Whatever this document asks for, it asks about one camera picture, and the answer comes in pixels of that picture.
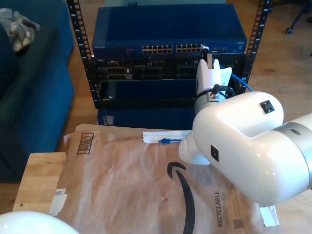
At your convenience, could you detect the blue network cable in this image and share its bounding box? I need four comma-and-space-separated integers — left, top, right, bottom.
157, 58, 254, 146

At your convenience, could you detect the black rack server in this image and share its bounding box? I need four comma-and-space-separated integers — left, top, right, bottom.
94, 57, 247, 81

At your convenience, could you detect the black rack shelf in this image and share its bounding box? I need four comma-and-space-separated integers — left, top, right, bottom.
97, 77, 244, 109

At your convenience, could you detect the blue box under rack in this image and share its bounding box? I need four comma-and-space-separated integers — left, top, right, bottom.
97, 107, 197, 130

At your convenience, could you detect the blue office chair base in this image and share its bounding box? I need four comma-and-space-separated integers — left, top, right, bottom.
285, 0, 312, 35

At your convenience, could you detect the brown paper mailer envelope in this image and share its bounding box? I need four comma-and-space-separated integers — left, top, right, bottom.
63, 123, 281, 234

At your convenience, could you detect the blue couch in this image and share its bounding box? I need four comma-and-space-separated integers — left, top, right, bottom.
0, 0, 75, 182

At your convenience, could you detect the camouflage cushion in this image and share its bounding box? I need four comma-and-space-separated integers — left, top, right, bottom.
0, 7, 41, 53

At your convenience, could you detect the black connector cable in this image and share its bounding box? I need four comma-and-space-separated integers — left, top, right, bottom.
211, 84, 231, 100

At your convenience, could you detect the blue network switch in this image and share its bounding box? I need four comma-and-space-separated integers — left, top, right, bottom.
92, 4, 248, 59

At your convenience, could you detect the black rack frame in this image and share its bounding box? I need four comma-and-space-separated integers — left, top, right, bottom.
66, 0, 273, 110

